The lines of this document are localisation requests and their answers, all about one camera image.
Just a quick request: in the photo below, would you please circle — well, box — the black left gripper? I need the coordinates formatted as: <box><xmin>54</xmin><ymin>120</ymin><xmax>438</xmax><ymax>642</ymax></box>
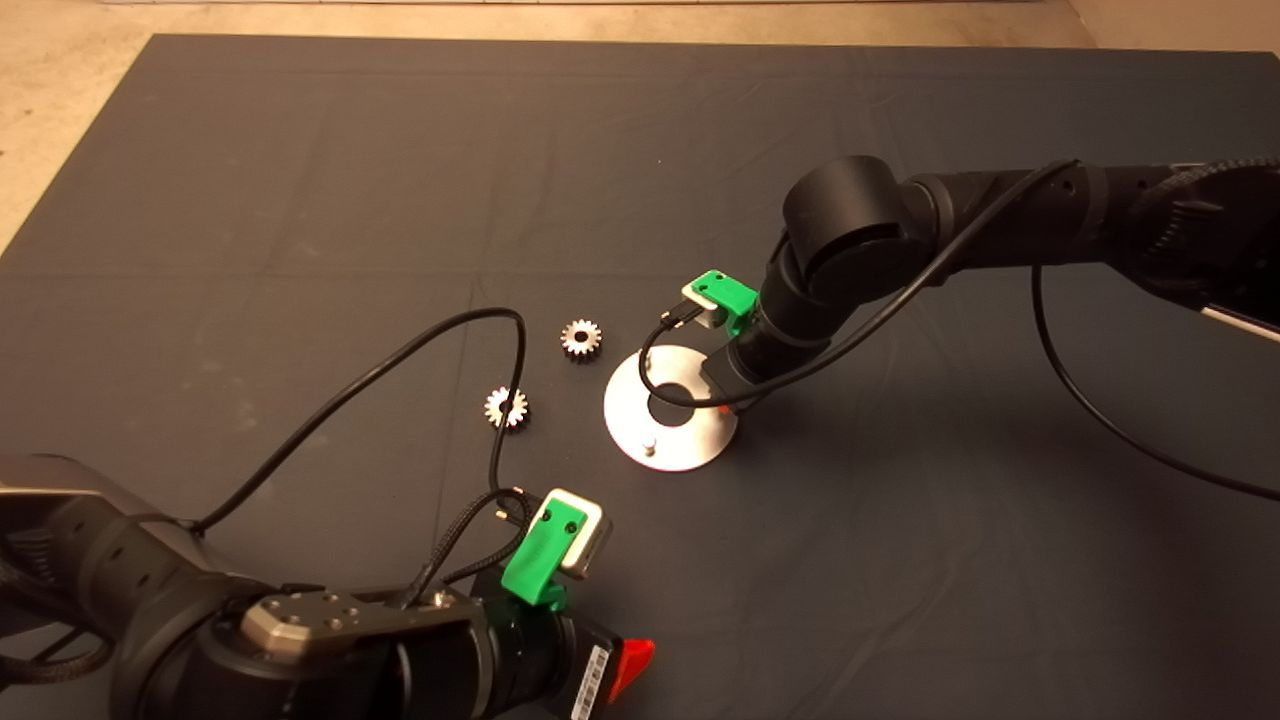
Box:
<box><xmin>470</xmin><ymin>568</ymin><xmax>657</xmax><ymax>720</ymax></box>

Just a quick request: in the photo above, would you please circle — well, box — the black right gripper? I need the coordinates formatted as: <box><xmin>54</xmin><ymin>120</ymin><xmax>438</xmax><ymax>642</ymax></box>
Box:
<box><xmin>700</xmin><ymin>325</ymin><xmax>811</xmax><ymax>414</ymax></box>

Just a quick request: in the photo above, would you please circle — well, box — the small steel planetary gear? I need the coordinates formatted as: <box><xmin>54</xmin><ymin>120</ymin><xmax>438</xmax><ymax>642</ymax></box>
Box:
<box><xmin>484</xmin><ymin>386</ymin><xmax>531</xmax><ymax>432</ymax></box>
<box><xmin>560</xmin><ymin>319</ymin><xmax>604</xmax><ymax>364</ymax></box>

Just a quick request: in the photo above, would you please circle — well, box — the round metal carrier plate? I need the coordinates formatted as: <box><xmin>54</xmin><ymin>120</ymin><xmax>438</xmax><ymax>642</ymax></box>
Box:
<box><xmin>603</xmin><ymin>345</ymin><xmax>741</xmax><ymax>473</ymax></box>

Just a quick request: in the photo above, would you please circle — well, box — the dark grey table cloth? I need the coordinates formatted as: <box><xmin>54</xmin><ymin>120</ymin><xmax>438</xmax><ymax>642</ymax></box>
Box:
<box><xmin>0</xmin><ymin>35</ymin><xmax>1280</xmax><ymax>720</ymax></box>

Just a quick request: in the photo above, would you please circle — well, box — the small silver camera box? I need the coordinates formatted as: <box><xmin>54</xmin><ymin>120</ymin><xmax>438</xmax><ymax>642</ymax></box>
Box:
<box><xmin>545</xmin><ymin>488</ymin><xmax>613</xmax><ymax>581</ymax></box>
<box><xmin>682</xmin><ymin>282</ymin><xmax>729</xmax><ymax>331</ymax></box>

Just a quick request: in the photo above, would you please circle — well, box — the bright green camera mount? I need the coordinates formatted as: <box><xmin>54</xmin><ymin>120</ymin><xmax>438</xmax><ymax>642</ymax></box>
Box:
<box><xmin>500</xmin><ymin>492</ymin><xmax>589</xmax><ymax>611</ymax></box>
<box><xmin>692</xmin><ymin>270</ymin><xmax>759</xmax><ymax>339</ymax></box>

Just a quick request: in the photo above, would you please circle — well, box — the black braided cable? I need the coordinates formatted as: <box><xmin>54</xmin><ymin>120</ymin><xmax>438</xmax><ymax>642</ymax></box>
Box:
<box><xmin>1130</xmin><ymin>155</ymin><xmax>1280</xmax><ymax>201</ymax></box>
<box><xmin>405</xmin><ymin>488</ymin><xmax>531</xmax><ymax>606</ymax></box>

